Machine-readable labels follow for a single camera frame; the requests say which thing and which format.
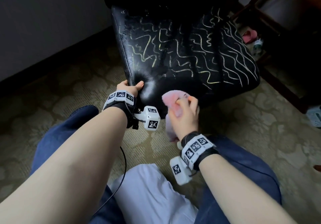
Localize person's left hand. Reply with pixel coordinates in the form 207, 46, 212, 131
116, 80, 145, 98

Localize person's right hand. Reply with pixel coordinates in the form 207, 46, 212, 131
168, 96, 200, 141

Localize pink cleaning cloth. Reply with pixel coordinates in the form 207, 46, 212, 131
162, 90, 192, 143

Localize black office chair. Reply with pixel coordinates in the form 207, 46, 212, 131
99, 0, 260, 119

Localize person's right forearm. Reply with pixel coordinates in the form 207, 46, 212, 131
199, 153, 299, 224

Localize person's left forearm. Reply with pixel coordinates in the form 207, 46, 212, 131
0, 107, 128, 224

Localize left wrist marker band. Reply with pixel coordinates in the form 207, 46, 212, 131
102, 91, 137, 129

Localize wrist marker band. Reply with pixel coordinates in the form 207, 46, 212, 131
181, 132, 219, 171
102, 91, 137, 129

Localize right wrist marker band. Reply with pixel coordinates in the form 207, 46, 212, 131
181, 132, 219, 171

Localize blue trousers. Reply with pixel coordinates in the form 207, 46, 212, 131
30, 105, 282, 224

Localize white fabric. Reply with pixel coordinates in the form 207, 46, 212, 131
110, 163, 199, 224

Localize clear plastic bottle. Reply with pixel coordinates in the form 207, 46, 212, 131
252, 38, 264, 55

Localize pale blue basket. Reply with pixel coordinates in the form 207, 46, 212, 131
306, 106, 321, 129

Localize red wooden table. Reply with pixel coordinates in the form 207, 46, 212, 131
229, 0, 321, 114

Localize black left camera cable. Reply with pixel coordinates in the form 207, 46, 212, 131
94, 146, 127, 216

